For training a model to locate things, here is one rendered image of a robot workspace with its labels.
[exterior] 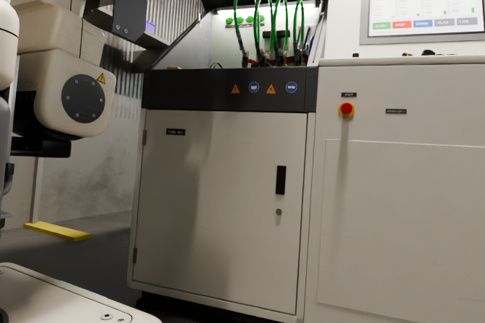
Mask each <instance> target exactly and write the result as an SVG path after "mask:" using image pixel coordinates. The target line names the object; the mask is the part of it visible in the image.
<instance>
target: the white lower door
mask: <svg viewBox="0 0 485 323"><path fill-rule="evenodd" d="M306 133H307V114H306V113H280V112H224V111H196V110H147V114H146V123H145V130H143V140H142V145H144V150H143V159H142V168H141V185H140V195H139V212H138V221H137V230H136V248H134V255H133V263H134V274H133V280H137V281H141V282H145V283H151V284H155V285H158V286H164V287H168V288H174V289H178V290H182V291H187V292H191V293H197V294H201V295H205V296H211V297H214V298H220V299H224V300H228V301H234V302H238V303H241V304H247V305H251V306H257V307H261V308H265V309H270V310H274V311H280V312H284V313H288V314H295V313H296V301H297V278H298V265H299V253H300V230H301V218H302V194H303V182H304V169H305V146H306Z"/></svg>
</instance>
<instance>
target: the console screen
mask: <svg viewBox="0 0 485 323"><path fill-rule="evenodd" d="M482 40H485V0H361V11H360V27H359V45H382V44H403V43H442V42H463V41H482Z"/></svg>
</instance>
